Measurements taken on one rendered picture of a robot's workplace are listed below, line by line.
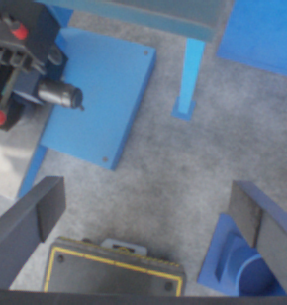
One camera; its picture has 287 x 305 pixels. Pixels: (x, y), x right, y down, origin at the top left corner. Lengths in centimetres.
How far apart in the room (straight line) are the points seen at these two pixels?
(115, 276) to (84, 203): 54
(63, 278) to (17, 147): 84
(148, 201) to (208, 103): 74
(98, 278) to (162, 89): 118
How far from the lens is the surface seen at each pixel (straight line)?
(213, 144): 147
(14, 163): 160
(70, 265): 127
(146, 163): 143
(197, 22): 46
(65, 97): 107
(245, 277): 142
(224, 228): 147
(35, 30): 61
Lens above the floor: 142
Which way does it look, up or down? 80 degrees down
